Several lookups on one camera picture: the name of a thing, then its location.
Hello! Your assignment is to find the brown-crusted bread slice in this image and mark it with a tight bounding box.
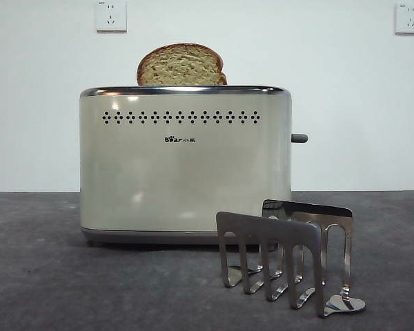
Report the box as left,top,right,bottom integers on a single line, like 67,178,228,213
136,43,228,86

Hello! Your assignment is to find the cream two-slot toaster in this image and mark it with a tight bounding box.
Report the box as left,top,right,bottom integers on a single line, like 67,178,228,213
79,84,293,246

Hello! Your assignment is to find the polished steel toast rack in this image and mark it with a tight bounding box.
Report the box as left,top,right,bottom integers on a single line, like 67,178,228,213
215,198,366,318

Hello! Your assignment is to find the white wall socket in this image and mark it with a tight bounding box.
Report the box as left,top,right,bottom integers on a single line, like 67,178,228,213
394,3,414,36
96,0,128,34

